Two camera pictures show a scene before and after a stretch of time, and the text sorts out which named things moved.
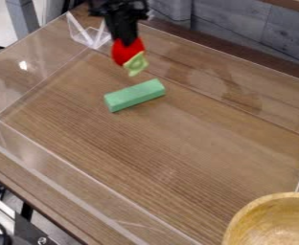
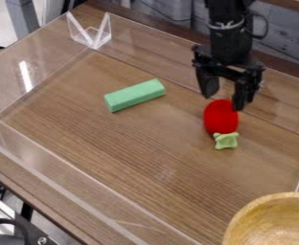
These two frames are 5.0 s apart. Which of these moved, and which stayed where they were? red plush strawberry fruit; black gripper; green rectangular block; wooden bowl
Moved: red plush strawberry fruit; black gripper
Stayed: green rectangular block; wooden bowl
